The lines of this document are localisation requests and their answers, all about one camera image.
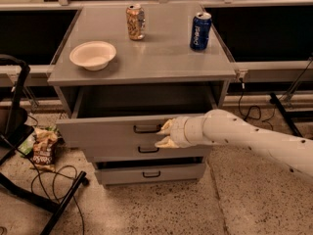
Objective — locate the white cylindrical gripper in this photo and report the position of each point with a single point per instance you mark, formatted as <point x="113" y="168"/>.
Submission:
<point x="178" y="131"/>

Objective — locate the grey top drawer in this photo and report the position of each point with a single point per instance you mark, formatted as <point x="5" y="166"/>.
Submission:
<point x="107" y="114"/>

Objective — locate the grey drawer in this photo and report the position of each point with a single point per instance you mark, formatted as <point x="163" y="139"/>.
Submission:
<point x="139" y="151"/>
<point x="150" y="174"/>
<point x="107" y="114"/>

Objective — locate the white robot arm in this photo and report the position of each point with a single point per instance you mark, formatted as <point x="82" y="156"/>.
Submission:
<point x="219" y="127"/>

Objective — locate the grey bottom drawer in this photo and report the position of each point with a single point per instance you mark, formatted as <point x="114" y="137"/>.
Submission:
<point x="150" y="174"/>

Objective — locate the grey middle drawer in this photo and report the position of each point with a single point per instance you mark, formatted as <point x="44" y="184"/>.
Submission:
<point x="139" y="151"/>

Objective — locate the grey metal drawer cabinet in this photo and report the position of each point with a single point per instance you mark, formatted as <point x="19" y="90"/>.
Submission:
<point x="163" y="56"/>

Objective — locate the white paper bowl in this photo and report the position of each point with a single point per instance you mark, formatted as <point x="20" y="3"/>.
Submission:
<point x="93" y="55"/>

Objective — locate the blue Pepsi can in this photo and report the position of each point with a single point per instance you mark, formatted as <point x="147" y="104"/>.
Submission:
<point x="200" y="31"/>

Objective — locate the brown chip bag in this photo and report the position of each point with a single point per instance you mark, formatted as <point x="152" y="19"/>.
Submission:
<point x="44" y="147"/>

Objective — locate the tan patterned soda can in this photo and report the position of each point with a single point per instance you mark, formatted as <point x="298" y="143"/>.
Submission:
<point x="135" y="18"/>

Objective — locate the green snack bag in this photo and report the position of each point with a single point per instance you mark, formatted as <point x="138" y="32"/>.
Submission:
<point x="27" y="143"/>

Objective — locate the black top drawer handle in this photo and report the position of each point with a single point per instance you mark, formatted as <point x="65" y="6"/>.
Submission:
<point x="146" y="129"/>

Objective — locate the white wall power outlet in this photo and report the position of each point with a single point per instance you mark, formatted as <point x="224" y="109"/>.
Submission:
<point x="240" y="75"/>

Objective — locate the black metal stand frame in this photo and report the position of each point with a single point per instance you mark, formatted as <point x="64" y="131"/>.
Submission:
<point x="15" y="119"/>

